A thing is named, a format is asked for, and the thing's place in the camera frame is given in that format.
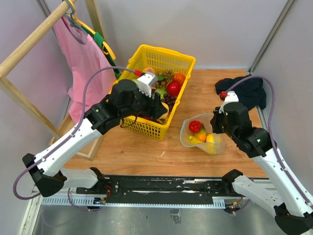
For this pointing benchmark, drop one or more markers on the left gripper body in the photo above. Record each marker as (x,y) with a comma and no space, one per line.
(143,104)

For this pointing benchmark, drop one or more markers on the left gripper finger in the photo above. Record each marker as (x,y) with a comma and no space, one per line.
(158,110)
(157,97)

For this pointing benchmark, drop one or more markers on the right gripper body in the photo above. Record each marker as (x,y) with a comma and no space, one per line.
(219,125)

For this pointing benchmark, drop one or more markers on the yellow peach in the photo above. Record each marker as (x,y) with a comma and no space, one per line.
(167,111)

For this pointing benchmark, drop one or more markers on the banana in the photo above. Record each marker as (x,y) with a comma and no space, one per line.
(207,147)

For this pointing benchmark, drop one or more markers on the mango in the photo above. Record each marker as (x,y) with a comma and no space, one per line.
(202,134)

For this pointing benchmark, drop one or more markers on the red orange fruit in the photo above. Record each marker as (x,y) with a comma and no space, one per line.
(195,126)

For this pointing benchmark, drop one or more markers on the clear zip top bag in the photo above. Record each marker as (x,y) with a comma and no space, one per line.
(205,120)

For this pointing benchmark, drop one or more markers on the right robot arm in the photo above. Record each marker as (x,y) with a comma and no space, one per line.
(291,206)

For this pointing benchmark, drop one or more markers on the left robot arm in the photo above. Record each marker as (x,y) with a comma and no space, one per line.
(46,168)

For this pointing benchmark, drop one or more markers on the green custard apple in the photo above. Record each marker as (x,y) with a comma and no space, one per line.
(161,91)

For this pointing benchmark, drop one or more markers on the purple grapes bunch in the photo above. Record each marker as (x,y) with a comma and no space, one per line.
(169,99)

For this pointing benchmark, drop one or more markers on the red apple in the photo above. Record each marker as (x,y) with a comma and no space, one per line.
(173,88)

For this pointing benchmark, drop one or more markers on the green grapes bunch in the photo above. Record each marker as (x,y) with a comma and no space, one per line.
(164,78)

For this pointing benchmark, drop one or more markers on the orange persimmon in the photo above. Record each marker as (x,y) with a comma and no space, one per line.
(179,78)

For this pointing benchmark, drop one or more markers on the dark navy cloth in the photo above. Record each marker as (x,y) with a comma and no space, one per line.
(250,92)

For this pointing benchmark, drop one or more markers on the yellow plastic basket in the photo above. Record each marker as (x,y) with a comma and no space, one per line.
(160,59)

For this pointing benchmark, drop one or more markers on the green garment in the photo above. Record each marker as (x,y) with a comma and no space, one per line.
(101,42)

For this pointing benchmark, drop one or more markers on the yellow hanger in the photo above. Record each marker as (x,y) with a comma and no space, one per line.
(73,15)

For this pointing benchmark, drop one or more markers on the wooden clothes rack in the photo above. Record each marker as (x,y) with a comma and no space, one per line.
(90,151)

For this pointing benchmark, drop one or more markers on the pink shirt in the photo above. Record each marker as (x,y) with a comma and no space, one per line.
(84,61)

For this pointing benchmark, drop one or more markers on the grey hanger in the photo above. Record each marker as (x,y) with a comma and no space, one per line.
(78,33)

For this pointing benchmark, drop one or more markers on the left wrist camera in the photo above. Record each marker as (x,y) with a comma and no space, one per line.
(145,83)

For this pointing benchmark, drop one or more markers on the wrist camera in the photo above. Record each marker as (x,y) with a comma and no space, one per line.
(227,97)
(145,83)

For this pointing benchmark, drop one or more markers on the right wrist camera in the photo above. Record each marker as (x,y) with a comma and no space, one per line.
(227,97)

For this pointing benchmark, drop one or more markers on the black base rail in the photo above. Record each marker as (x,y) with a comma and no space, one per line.
(160,190)

